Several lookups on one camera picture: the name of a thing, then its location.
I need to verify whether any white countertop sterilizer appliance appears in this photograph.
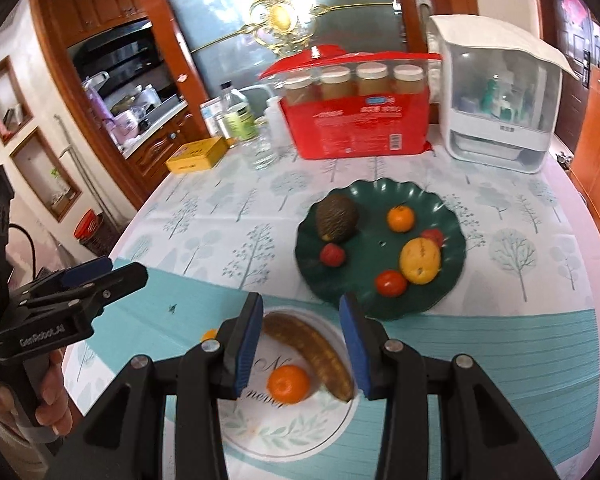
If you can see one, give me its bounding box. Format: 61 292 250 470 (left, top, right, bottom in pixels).
426 14 577 174

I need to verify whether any left hand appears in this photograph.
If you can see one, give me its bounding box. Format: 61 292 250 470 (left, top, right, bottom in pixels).
0 349 74 438

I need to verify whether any small white box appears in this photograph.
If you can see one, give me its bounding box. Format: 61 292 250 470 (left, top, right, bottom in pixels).
199 98 222 136

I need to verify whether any large orange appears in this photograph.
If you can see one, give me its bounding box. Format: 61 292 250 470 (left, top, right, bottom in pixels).
266 365 311 404

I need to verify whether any dark red apple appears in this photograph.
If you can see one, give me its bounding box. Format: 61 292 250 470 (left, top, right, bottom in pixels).
320 243 347 268

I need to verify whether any dark avocado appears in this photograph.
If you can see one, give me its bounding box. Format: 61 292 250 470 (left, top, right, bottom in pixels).
315 194 360 243

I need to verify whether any dark green scalloped plate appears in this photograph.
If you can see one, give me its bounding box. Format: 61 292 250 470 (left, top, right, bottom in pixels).
294 178 467 320

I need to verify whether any clear bottle green label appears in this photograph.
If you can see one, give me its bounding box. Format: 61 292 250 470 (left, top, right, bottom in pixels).
220 81 258 143

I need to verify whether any yellow tin box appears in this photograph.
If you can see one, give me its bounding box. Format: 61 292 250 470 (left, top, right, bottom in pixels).
166 136 228 174

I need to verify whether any red cherry tomato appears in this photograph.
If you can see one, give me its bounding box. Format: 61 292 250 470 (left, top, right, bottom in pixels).
420 228 445 248

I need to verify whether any brown overripe banana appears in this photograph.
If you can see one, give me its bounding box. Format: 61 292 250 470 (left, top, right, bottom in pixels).
262 312 355 402

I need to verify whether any small orange kumquat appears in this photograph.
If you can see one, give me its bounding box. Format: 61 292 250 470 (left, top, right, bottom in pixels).
200 328 218 342

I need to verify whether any white plastic bottle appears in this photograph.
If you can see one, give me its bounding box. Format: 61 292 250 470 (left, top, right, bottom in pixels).
264 96 292 150

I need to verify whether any small red tomato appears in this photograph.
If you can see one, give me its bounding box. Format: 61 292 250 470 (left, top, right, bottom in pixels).
375 270 407 298

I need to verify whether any black cable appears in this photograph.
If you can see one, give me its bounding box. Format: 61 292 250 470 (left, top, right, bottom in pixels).
7 224 39 286

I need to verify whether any clear drinking glass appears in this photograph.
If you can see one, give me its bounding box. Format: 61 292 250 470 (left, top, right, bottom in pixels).
250 117 277 170

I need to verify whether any yellow apple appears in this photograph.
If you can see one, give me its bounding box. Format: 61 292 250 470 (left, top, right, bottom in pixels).
399 237 441 285

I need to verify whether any red basket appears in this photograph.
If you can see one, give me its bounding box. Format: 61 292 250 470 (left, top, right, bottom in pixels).
73 209 102 242

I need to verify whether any red paper cup package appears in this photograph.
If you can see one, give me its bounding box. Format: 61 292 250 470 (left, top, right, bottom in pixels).
260 44 442 159

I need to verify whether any small tangerine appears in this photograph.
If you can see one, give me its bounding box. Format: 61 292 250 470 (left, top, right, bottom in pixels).
387 205 416 233

